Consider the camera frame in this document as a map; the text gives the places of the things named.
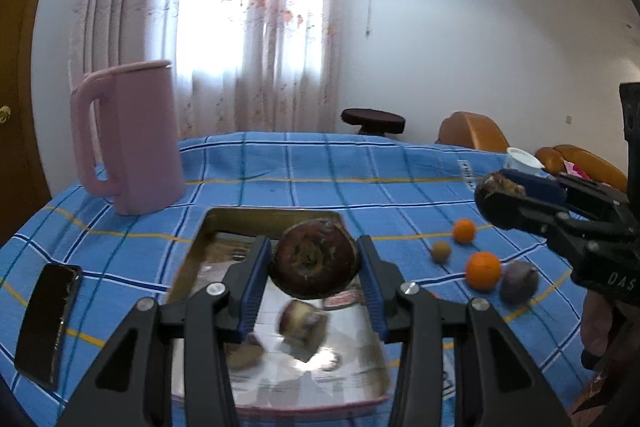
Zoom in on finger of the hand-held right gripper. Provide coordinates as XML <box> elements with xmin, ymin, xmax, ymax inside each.
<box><xmin>475</xmin><ymin>190</ymin><xmax>568</xmax><ymax>239</ymax></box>
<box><xmin>504</xmin><ymin>171</ymin><xmax>630</xmax><ymax>214</ymax></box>

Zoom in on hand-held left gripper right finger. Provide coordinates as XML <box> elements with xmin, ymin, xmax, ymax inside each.
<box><xmin>355</xmin><ymin>235</ymin><xmax>574</xmax><ymax>427</ymax></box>

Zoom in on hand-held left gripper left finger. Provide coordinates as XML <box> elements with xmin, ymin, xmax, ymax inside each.
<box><xmin>57</xmin><ymin>236</ymin><xmax>274</xmax><ymax>427</ymax></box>

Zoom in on rough brown fruit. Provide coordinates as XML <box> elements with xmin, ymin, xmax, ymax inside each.
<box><xmin>476</xmin><ymin>173</ymin><xmax>527</xmax><ymax>198</ymax></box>

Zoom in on rectangular metal tray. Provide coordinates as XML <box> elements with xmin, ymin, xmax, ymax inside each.
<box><xmin>167</xmin><ymin>207</ymin><xmax>397</xmax><ymax>419</ymax></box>

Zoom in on small pastry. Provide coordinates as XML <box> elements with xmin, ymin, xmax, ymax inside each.
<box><xmin>277</xmin><ymin>299</ymin><xmax>329</xmax><ymax>363</ymax></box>

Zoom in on chocolate donut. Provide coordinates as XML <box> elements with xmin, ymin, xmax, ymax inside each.
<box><xmin>270</xmin><ymin>219</ymin><xmax>361</xmax><ymax>300</ymax></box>

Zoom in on person's right hand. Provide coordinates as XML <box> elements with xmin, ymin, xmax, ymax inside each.
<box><xmin>580</xmin><ymin>291</ymin><xmax>623</xmax><ymax>370</ymax></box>

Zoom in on white cup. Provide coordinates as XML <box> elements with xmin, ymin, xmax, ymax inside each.
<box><xmin>504</xmin><ymin>147</ymin><xmax>545</xmax><ymax>175</ymax></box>

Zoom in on orange leather sofa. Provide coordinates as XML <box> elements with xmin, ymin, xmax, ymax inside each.
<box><xmin>535</xmin><ymin>144</ymin><xmax>629</xmax><ymax>192</ymax></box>

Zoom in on small brown fruit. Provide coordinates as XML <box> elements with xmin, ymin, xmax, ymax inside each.
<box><xmin>227</xmin><ymin>334</ymin><xmax>266</xmax><ymax>371</ymax></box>

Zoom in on small orange tangerine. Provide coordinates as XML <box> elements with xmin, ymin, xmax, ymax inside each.
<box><xmin>452</xmin><ymin>219</ymin><xmax>476</xmax><ymax>244</ymax></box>

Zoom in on large orange tangerine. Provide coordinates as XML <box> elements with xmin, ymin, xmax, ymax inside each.
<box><xmin>466</xmin><ymin>252</ymin><xmax>502</xmax><ymax>291</ymax></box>

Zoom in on purple passion fruit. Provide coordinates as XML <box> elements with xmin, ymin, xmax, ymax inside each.
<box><xmin>500</xmin><ymin>261</ymin><xmax>540</xmax><ymax>305</ymax></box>

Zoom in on orange leather armchair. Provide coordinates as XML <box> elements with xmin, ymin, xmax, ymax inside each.
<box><xmin>436</xmin><ymin>111</ymin><xmax>511</xmax><ymax>154</ymax></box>

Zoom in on blue plaid tablecloth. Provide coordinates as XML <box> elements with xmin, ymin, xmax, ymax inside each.
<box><xmin>0</xmin><ymin>132</ymin><xmax>608</xmax><ymax>427</ymax></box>

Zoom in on round dark wooden stool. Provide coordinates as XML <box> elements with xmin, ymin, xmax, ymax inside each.
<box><xmin>341</xmin><ymin>108</ymin><xmax>406</xmax><ymax>136</ymax></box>

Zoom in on pink plastic pitcher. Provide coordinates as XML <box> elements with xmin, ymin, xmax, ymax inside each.
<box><xmin>69</xmin><ymin>60</ymin><xmax>187</xmax><ymax>216</ymax></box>

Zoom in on black smartphone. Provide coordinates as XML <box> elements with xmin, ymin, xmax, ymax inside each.
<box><xmin>13</xmin><ymin>263</ymin><xmax>84</xmax><ymax>391</ymax></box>

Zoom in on sheer floral curtain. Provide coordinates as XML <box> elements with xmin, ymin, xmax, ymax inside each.
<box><xmin>67</xmin><ymin>0</ymin><xmax>348</xmax><ymax>140</ymax></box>

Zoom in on brown wooden door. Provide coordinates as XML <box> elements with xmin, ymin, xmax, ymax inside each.
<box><xmin>0</xmin><ymin>0</ymin><xmax>68</xmax><ymax>248</ymax></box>

